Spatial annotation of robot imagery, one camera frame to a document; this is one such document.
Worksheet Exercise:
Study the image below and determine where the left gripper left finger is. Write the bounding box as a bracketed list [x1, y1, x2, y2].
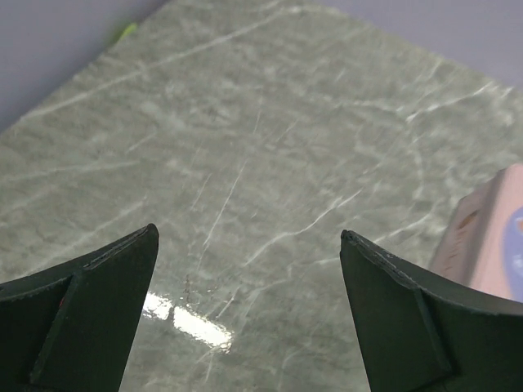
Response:
[1, 224, 159, 391]

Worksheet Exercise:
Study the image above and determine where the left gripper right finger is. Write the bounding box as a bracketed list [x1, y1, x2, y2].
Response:
[340, 230, 522, 391]

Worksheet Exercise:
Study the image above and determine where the silver tin lid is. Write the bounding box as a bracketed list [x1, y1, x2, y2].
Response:
[450, 163, 522, 302]

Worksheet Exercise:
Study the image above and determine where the square cookie tin box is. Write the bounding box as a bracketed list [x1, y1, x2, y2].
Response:
[429, 210, 478, 283]

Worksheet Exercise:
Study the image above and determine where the green sticker on wall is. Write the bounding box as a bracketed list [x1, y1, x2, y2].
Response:
[114, 22, 138, 42]

